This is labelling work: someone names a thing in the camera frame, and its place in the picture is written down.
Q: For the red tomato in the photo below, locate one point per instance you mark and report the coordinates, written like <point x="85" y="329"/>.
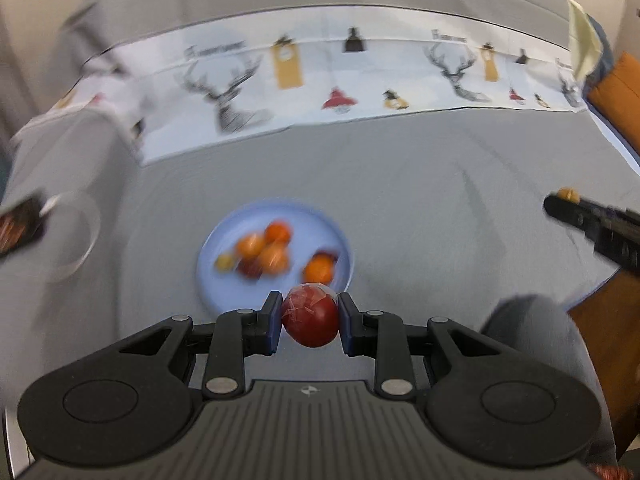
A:
<point x="249" y="270"/>
<point x="310" y="317"/>

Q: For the orange cushion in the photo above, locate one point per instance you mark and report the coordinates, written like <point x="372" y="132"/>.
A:
<point x="617" y="100"/>

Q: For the blue plate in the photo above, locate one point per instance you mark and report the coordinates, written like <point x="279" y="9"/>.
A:
<point x="300" y="217"/>

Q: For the red date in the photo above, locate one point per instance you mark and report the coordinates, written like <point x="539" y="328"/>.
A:
<point x="329" y="251"/>

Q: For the clear glass bowl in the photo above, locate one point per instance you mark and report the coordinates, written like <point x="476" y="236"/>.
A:
<point x="92" y="230"/>

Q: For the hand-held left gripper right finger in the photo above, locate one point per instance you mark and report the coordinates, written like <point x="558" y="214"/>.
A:
<point x="345" y="327"/>

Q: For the white printed cloth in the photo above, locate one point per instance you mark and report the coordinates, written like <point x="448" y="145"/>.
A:
<point x="375" y="60"/>

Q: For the grey sheet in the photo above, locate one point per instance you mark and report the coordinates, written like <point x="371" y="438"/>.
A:
<point x="400" y="185"/>

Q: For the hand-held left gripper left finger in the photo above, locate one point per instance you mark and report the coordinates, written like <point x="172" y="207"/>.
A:
<point x="276" y="325"/>

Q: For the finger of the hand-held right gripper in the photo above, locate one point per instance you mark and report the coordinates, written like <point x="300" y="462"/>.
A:
<point x="567" y="212"/>

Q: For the cream cloth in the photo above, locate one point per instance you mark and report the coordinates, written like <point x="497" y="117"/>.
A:
<point x="582" y="35"/>

